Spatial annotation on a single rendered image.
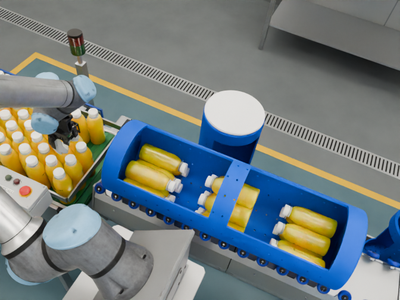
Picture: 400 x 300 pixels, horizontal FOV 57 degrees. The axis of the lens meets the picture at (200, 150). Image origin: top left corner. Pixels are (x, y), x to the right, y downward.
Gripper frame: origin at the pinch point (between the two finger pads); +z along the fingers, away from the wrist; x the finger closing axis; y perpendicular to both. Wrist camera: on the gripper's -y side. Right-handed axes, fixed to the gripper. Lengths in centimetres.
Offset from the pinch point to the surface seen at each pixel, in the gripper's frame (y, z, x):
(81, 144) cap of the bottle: 6.1, -0.6, 3.7
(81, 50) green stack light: -17.4, -11.0, 41.1
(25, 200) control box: 4.3, -2.3, -25.5
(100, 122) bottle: 3.1, 4.2, 20.2
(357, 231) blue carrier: 106, -16, 5
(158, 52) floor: -58, 108, 194
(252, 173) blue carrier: 70, -3, 20
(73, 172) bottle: 8.1, 4.3, -5.8
